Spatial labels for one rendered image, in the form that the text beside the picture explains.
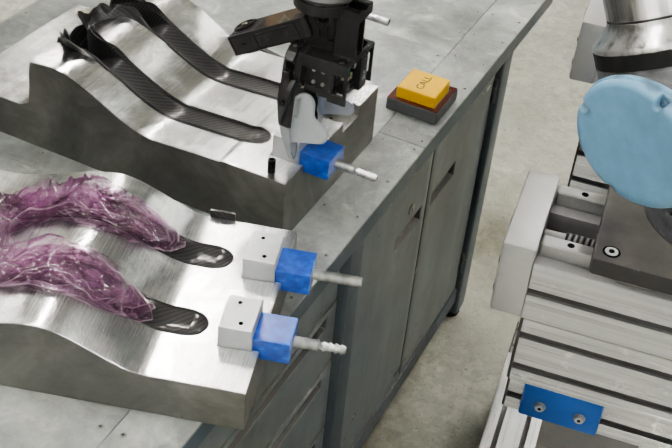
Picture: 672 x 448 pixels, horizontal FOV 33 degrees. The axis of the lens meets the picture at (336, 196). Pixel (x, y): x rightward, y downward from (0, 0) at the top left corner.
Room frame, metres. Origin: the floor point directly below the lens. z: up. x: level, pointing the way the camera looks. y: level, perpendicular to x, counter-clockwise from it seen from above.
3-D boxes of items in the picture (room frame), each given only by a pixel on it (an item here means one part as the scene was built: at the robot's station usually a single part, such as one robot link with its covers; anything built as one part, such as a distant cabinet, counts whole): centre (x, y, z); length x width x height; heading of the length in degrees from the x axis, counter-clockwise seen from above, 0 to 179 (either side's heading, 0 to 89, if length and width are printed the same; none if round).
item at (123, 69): (1.25, 0.23, 0.92); 0.35 x 0.16 x 0.09; 66
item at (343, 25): (1.11, 0.03, 1.05); 0.09 x 0.08 x 0.12; 66
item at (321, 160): (1.10, 0.01, 0.89); 0.13 x 0.05 x 0.05; 66
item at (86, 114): (1.27, 0.24, 0.87); 0.50 x 0.26 x 0.14; 66
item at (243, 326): (0.83, 0.04, 0.86); 0.13 x 0.05 x 0.05; 84
